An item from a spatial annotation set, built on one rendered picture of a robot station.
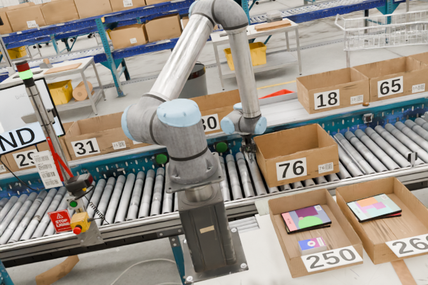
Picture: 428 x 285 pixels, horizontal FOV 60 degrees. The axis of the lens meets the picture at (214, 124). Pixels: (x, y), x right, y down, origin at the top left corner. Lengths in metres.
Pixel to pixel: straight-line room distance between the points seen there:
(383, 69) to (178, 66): 1.74
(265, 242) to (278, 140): 0.74
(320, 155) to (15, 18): 6.20
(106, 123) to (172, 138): 1.48
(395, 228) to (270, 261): 0.54
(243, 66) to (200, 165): 0.57
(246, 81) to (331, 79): 1.13
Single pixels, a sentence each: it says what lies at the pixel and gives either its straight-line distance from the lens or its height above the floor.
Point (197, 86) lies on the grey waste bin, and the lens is 4.86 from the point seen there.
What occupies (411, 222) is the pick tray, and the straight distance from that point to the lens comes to 1.81.
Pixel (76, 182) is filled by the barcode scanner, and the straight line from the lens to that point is 1.87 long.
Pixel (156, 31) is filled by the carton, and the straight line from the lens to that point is 6.56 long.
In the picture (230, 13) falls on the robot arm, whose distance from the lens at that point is 1.66.
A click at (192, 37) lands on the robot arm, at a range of 1.62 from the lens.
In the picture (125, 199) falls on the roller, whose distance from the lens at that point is 2.24.
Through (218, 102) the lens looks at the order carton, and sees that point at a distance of 2.63.
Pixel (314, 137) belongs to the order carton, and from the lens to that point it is 2.31.
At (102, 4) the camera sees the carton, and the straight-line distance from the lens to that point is 6.89.
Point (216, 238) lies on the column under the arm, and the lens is 1.53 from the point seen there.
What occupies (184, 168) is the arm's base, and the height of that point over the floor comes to 1.25.
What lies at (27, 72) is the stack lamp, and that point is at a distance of 1.78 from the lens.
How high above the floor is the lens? 1.91
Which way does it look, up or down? 24 degrees down
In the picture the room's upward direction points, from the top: 11 degrees counter-clockwise
